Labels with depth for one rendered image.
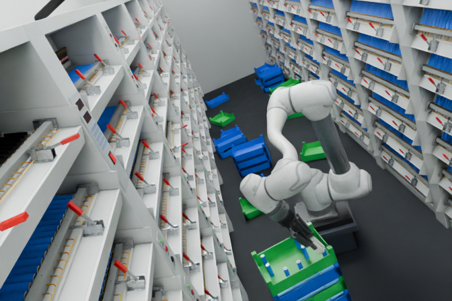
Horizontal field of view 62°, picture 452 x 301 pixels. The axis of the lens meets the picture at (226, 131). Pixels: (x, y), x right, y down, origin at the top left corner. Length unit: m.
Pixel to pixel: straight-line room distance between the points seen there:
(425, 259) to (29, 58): 2.02
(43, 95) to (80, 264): 0.39
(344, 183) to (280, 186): 0.77
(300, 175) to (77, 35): 1.01
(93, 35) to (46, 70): 0.70
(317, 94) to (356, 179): 0.56
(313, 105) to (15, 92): 1.25
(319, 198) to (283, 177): 0.85
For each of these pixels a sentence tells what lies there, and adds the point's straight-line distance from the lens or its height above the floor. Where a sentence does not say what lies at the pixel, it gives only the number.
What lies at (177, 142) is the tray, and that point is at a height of 0.93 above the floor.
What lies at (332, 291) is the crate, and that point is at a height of 0.34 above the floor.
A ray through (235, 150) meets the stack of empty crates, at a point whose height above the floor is 0.18.
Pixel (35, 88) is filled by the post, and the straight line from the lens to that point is 0.96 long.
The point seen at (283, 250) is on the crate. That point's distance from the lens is 1.81.
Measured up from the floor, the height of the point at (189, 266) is 0.77.
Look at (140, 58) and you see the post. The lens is 2.32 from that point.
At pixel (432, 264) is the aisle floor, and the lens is 2.28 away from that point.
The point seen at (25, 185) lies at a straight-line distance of 0.72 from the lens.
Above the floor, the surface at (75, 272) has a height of 1.32.
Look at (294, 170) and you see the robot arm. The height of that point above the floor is 0.98.
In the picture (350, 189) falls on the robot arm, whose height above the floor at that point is 0.42.
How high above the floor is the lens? 1.69
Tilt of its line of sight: 23 degrees down
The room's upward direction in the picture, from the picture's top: 24 degrees counter-clockwise
